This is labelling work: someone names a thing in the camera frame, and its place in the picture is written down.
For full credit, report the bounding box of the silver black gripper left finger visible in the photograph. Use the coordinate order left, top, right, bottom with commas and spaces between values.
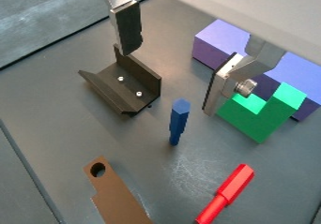
104, 0, 143, 55

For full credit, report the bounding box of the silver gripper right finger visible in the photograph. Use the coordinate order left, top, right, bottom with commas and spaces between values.
202, 35, 286, 116

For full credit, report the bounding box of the green U-shaped block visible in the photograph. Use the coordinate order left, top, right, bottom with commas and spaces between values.
217, 82, 306, 143

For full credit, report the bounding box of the blue hexagonal peg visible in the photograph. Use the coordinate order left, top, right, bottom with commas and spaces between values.
170, 98, 191, 145

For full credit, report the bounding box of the red peg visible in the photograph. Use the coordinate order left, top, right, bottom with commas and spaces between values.
195, 164, 254, 224

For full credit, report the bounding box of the black angle bracket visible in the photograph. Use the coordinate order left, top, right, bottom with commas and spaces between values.
79, 45, 162, 115

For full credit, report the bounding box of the brown flat bracket with hole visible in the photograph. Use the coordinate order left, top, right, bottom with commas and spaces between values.
83, 157, 152, 224

